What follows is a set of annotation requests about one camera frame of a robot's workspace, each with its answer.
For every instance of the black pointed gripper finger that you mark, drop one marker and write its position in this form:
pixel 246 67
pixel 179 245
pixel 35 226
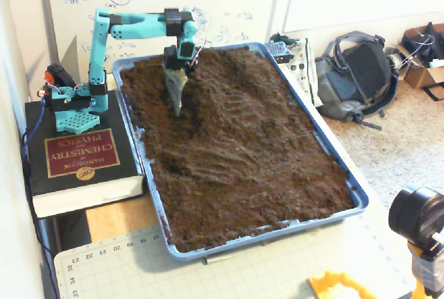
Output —
pixel 191 70

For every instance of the foil wrapped scoop gripper finger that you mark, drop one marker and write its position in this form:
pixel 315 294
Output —
pixel 177 87

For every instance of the brown soil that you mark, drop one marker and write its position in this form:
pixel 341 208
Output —
pixel 236 146

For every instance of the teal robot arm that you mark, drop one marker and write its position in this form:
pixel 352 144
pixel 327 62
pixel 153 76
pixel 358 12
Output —
pixel 98 42

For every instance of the whiteboard with blue drawings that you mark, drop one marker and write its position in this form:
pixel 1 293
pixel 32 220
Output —
pixel 225 0

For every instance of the perforated electronics box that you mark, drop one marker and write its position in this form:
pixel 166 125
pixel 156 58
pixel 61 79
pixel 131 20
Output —
pixel 279 51

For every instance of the white electronics board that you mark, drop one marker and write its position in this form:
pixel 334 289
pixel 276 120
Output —
pixel 307 70

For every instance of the black chemistry physics handbook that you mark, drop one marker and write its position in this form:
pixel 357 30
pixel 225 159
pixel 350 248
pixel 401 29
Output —
pixel 83 174

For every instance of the grey backpack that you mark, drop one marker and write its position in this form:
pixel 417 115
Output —
pixel 360 70

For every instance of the small metal pin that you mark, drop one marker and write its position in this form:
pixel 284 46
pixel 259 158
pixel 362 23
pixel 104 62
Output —
pixel 216 260

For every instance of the grey gridded cutting mat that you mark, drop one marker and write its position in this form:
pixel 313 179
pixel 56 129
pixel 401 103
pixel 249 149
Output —
pixel 173 278

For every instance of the blue plastic tray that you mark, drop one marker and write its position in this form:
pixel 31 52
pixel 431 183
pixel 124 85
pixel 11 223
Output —
pixel 347 188

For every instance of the cardboard box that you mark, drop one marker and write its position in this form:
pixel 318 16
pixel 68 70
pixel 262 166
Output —
pixel 421 75

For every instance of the black fabric items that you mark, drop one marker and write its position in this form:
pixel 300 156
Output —
pixel 428 45

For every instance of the yellow plastic part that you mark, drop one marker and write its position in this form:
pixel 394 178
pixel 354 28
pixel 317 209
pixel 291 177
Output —
pixel 333 285

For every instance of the black camera lens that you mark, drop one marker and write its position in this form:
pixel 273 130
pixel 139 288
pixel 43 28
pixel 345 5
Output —
pixel 412 215

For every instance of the yellow camera stand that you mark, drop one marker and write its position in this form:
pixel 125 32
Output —
pixel 421 278

